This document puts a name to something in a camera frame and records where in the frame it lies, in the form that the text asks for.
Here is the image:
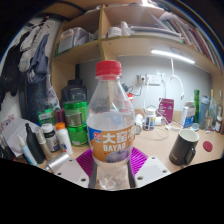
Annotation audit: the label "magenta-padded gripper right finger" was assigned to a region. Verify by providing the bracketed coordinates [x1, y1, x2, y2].
[127, 147, 172, 190]

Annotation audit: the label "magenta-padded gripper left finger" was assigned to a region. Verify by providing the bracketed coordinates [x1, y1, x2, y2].
[53, 147, 98, 190]

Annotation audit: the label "clear bottle with red cap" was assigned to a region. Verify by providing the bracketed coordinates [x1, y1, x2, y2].
[85, 59, 136, 192]

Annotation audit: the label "silver metal flashlight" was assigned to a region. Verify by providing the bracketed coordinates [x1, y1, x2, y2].
[43, 152, 72, 174]

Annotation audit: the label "white bottle with orange cap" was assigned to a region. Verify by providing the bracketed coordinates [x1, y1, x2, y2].
[54, 122, 74, 156]

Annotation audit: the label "green lidded plastic jar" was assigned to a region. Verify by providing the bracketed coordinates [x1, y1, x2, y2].
[66, 124, 89, 148]
[63, 100, 88, 128]

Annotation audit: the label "black mug with white inside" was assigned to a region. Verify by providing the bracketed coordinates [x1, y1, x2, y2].
[168, 128, 200, 167]

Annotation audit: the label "beige tube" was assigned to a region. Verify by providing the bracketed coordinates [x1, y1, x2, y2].
[35, 128, 54, 161]

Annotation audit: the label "dark jar with white cap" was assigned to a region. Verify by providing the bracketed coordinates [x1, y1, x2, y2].
[40, 123, 61, 153]

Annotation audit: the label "black slim bottle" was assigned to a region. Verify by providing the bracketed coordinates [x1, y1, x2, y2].
[24, 122, 46, 164]

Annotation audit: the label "white pill bottle blue label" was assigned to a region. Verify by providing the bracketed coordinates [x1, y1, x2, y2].
[142, 108, 158, 132]

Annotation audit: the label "white and blue tube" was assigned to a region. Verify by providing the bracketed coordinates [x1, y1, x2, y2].
[15, 133, 39, 167]

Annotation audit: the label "maroon pouch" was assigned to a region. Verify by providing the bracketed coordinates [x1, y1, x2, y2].
[157, 97, 175, 125]

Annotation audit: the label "blue and white carton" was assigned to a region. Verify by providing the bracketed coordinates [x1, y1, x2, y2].
[181, 100, 197, 129]

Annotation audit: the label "white paper sheet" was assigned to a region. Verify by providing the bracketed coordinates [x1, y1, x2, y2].
[0, 117, 41, 158]

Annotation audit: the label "black plastic container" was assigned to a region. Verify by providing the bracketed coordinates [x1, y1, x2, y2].
[60, 79, 88, 108]

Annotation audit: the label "grey shaker bottle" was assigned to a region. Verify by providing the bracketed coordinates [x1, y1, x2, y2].
[198, 94, 211, 130]

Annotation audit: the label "white LED light bar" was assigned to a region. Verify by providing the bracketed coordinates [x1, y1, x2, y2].
[150, 49, 196, 65]

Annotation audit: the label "hanging clothes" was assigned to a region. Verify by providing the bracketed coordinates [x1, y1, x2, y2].
[0, 18, 61, 118]

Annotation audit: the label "white wall power outlet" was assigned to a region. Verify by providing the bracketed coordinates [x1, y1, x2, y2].
[137, 73, 163, 86]

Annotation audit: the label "white looped cable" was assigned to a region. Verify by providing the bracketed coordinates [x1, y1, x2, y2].
[165, 74, 186, 101]

